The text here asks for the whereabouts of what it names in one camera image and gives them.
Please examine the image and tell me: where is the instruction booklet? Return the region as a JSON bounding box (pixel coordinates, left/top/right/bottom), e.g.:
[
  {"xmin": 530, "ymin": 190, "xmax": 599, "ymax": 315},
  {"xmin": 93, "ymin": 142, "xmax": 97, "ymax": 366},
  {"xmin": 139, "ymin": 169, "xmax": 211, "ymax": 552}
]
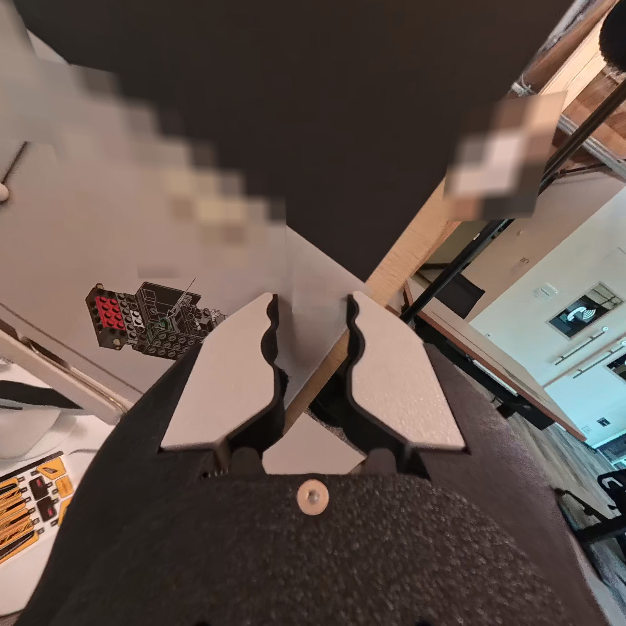
[{"xmin": 0, "ymin": 20, "xmax": 377, "ymax": 416}]

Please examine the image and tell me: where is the black monitor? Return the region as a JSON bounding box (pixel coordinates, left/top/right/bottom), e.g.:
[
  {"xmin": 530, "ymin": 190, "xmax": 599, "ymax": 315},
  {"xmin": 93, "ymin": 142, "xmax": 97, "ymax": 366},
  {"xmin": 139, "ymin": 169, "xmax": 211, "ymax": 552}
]
[{"xmin": 433, "ymin": 274, "xmax": 487, "ymax": 320}]

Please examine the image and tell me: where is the black wavy strap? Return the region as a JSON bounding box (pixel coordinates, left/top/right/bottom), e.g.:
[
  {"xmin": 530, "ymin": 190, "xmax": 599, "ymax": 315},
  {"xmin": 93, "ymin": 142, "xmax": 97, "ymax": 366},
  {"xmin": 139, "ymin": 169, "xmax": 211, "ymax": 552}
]
[{"xmin": 0, "ymin": 380, "xmax": 85, "ymax": 411}]

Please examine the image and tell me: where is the black office chair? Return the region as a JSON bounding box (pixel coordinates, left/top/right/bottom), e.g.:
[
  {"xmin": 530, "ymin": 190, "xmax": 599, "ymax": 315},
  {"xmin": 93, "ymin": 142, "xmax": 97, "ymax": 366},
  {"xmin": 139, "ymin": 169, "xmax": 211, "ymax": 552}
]
[{"xmin": 553, "ymin": 467, "xmax": 626, "ymax": 539}]

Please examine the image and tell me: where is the white booklet holder ledge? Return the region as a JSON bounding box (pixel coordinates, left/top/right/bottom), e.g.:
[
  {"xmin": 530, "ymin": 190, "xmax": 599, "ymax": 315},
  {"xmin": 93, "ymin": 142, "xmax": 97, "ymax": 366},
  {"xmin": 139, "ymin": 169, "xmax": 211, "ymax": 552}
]
[{"xmin": 0, "ymin": 303, "xmax": 135, "ymax": 426}]

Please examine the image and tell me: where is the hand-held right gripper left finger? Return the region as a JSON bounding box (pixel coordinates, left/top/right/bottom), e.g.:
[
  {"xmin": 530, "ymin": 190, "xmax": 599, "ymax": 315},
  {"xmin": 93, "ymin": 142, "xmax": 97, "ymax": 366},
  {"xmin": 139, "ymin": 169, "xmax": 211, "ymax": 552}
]
[{"xmin": 157, "ymin": 292, "xmax": 289, "ymax": 468}]

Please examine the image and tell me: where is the wooden table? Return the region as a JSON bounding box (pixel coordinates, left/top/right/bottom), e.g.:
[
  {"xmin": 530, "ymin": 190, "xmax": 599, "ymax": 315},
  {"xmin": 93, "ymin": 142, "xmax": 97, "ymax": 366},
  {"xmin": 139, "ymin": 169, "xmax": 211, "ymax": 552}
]
[{"xmin": 403, "ymin": 279, "xmax": 588, "ymax": 441}]

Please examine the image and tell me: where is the white curved plastic part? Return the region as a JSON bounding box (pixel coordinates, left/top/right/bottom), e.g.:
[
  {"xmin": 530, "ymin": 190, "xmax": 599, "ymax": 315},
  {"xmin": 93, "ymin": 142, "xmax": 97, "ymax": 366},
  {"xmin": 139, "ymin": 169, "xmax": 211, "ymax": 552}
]
[{"xmin": 0, "ymin": 359, "xmax": 81, "ymax": 460}]

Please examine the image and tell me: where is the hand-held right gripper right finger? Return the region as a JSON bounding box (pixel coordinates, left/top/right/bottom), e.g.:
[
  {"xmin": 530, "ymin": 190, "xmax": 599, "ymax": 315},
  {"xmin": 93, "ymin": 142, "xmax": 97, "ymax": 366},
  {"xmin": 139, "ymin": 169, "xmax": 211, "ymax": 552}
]
[{"xmin": 344, "ymin": 291, "xmax": 468, "ymax": 460}]

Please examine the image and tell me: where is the black fuzzy microphone cover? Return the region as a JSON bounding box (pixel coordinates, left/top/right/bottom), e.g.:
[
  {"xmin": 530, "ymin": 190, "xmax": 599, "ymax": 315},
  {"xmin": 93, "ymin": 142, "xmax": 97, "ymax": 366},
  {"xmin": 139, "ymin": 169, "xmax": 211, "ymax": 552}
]
[{"xmin": 599, "ymin": 0, "xmax": 626, "ymax": 74}]

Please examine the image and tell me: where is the sticker sheet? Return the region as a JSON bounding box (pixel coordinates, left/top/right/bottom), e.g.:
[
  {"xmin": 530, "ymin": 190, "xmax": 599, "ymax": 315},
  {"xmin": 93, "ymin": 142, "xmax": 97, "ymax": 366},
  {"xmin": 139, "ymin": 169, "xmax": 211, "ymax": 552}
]
[{"xmin": 0, "ymin": 450, "xmax": 75, "ymax": 567}]

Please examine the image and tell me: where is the wall sign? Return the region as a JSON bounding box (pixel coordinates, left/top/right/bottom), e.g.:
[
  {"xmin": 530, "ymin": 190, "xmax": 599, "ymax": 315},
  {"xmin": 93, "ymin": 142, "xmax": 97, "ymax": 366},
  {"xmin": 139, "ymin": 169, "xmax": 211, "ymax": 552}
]
[{"xmin": 548, "ymin": 281, "xmax": 624, "ymax": 340}]

